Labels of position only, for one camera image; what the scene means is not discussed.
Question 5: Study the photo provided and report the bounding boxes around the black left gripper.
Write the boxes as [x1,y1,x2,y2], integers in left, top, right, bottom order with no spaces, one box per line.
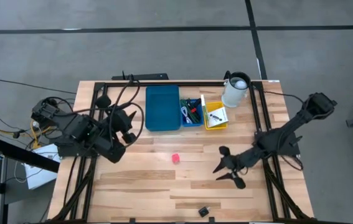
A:
[96,95,138,165]

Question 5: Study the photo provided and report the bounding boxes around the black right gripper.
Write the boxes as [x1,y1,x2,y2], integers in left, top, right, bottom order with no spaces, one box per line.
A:
[212,145,248,190]

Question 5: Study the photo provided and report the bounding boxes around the white cable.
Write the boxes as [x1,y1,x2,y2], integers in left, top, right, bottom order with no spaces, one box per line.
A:
[181,106,194,125]

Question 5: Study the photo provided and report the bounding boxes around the black cable with red strap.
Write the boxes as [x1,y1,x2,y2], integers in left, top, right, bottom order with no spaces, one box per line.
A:
[186,98,203,114]

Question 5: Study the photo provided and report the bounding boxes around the large teal plastic bin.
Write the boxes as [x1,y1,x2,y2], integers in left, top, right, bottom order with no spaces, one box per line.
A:
[144,84,182,133]

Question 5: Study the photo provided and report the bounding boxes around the small blue slotted basket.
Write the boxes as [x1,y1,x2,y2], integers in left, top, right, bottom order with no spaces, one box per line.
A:
[179,98,205,128]

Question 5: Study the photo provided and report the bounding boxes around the black bar device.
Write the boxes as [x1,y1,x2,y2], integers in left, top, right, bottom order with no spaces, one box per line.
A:
[111,70,170,82]

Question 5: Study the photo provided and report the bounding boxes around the small yellow slotted basket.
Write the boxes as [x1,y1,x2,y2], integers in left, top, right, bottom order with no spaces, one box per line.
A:
[203,101,229,131]

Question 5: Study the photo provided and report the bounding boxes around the white cylindrical container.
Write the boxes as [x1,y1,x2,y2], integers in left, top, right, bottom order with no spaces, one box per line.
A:
[220,71,252,109]

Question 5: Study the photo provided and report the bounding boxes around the white floor box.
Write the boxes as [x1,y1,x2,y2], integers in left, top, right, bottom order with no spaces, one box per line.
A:
[23,143,62,191]

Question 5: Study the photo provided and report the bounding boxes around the black beam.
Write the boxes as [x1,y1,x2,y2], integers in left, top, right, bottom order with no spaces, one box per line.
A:
[0,136,60,174]

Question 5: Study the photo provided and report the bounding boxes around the black aluminium table frame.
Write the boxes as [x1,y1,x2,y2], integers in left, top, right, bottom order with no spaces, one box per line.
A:
[49,80,316,223]

